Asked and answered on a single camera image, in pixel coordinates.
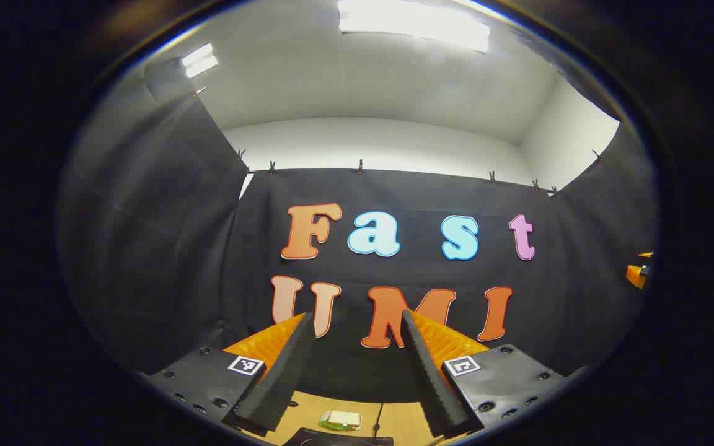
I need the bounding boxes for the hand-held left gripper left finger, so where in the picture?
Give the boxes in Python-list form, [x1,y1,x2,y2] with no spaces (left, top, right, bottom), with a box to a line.
[136,312,317,437]

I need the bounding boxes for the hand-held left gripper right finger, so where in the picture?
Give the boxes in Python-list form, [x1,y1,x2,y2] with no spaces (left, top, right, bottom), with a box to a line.
[400,310,587,439]

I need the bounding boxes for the small white green box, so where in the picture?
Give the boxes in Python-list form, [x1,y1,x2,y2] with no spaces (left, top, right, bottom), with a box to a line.
[318,410,363,432]

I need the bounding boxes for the row of small cloth clips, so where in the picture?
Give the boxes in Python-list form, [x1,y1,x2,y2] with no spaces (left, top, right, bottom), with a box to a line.
[193,87,606,199]

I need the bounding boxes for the small ceiling light panel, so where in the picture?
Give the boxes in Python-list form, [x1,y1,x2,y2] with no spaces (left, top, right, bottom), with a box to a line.
[182,43,219,79]

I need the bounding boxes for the large ceiling light panel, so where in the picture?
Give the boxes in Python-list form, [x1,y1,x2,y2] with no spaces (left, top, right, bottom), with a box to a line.
[337,0,491,54]

